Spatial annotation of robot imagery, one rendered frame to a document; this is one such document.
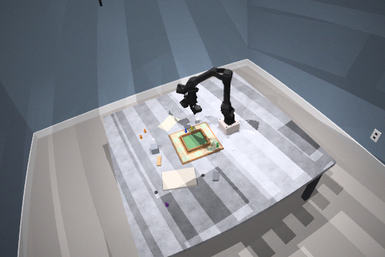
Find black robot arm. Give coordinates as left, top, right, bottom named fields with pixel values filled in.
left=176, top=67, right=236, bottom=126

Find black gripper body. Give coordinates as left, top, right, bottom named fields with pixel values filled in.
left=184, top=94, right=202, bottom=114

